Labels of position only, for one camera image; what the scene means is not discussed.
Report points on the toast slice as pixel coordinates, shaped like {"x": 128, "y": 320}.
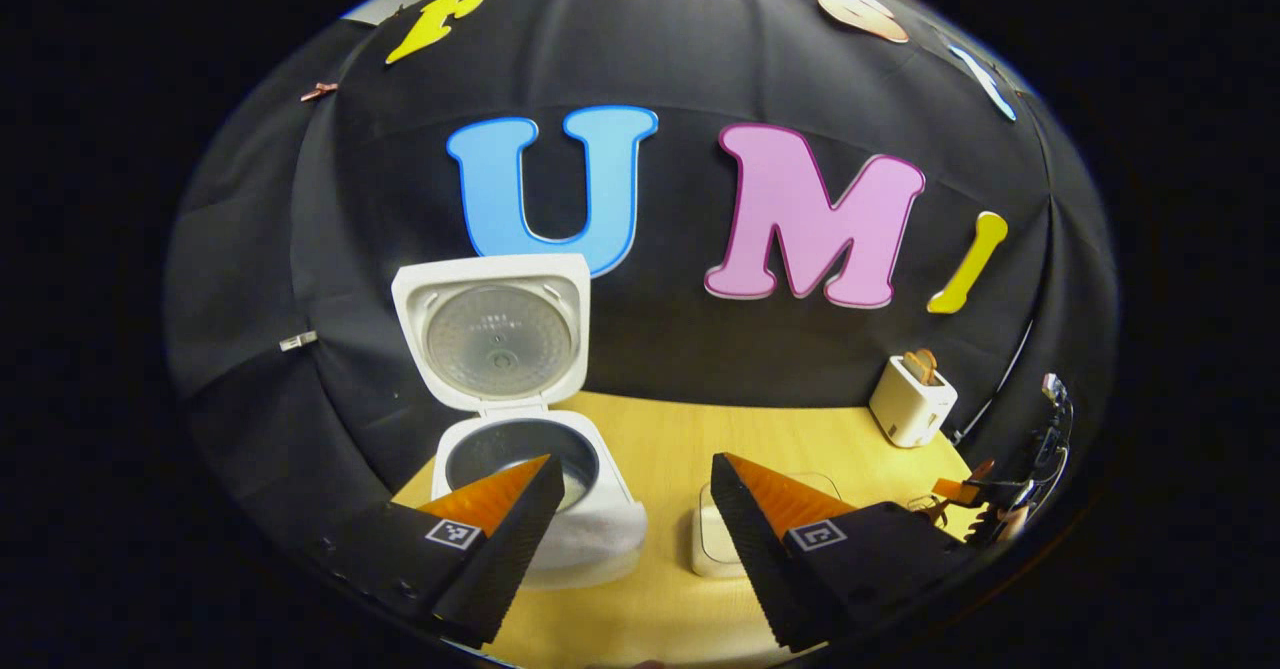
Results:
{"x": 920, "y": 367}

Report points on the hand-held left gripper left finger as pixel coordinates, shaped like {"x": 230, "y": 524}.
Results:
{"x": 520, "y": 539}

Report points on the white rice cooker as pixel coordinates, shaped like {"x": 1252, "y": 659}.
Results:
{"x": 500, "y": 279}

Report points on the glass chopstick holder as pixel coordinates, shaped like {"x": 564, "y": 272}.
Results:
{"x": 925, "y": 509}

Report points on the black backdrop cloth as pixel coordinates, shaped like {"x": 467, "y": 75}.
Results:
{"x": 650, "y": 349}

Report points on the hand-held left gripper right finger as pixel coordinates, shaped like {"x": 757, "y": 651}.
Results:
{"x": 750, "y": 549}

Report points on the copper backdrop clip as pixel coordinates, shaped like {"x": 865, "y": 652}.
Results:
{"x": 318, "y": 92}

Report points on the white toaster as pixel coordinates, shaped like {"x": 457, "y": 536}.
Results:
{"x": 905, "y": 414}

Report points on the silver backdrop clip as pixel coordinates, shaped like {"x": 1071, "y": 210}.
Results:
{"x": 298, "y": 341}

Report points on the clear plastic rice box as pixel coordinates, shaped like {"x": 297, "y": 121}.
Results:
{"x": 715, "y": 544}

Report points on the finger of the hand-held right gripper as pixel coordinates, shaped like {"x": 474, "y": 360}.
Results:
{"x": 985, "y": 491}

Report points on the white rice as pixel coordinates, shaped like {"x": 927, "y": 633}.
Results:
{"x": 580, "y": 489}

